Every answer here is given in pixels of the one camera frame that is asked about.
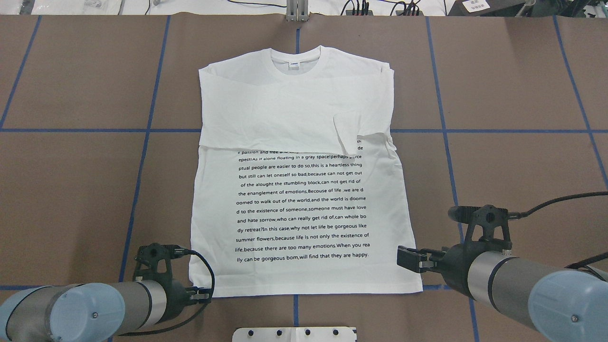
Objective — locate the white long-sleeve printed shirt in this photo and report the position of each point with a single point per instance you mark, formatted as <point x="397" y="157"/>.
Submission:
<point x="299" y="188"/>

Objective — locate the white mount base plate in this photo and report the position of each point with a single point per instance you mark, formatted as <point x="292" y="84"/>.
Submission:
<point x="296" y="334"/>

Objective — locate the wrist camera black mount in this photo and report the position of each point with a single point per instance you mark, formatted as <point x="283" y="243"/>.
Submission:
<point x="487" y="229"/>
<point x="153" y="262"/>

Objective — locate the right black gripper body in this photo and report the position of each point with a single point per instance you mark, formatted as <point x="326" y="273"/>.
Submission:
<point x="455" y="262"/>

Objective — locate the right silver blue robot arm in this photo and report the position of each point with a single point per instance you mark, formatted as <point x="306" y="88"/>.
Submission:
<point x="563" y="304"/>

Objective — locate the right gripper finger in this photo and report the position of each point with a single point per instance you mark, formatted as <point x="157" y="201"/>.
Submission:
<point x="417" y="264"/>
<point x="432" y="254"/>

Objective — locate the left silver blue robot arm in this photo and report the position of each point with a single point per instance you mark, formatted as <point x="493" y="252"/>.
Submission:
<point x="96" y="311"/>

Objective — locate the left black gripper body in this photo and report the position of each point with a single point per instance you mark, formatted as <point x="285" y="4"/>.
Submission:
<point x="176" y="293"/>

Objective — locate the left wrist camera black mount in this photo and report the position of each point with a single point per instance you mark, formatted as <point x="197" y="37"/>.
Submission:
<point x="153" y="262"/>

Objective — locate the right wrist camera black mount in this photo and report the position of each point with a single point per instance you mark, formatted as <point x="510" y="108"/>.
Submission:
<point x="487" y="229"/>

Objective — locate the grey orange cable hub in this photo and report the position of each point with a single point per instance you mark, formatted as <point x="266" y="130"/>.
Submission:
<point x="356" y="8"/>

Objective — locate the black box with label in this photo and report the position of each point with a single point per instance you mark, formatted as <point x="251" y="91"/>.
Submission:
<point x="490" y="8"/>

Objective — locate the clear plastic bag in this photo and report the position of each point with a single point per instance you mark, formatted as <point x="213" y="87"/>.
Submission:
<point x="101" y="7"/>

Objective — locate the aluminium frame post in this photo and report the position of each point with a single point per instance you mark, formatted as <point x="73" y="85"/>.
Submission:
<point x="297" y="10"/>

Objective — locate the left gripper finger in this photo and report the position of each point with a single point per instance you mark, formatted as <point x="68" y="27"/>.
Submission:
<point x="200" y="299"/>
<point x="199" y="291"/>

